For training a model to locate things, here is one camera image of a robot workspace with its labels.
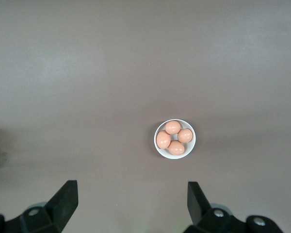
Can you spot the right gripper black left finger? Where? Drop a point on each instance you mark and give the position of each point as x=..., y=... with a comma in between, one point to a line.
x=60, y=208

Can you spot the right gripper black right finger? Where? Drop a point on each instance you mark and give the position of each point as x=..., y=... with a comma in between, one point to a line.
x=198, y=211

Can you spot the brown egg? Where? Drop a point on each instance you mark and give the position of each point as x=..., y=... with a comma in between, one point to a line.
x=163, y=140
x=185, y=136
x=172, y=127
x=176, y=148

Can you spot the white round bowl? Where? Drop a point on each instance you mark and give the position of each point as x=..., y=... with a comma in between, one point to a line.
x=175, y=156

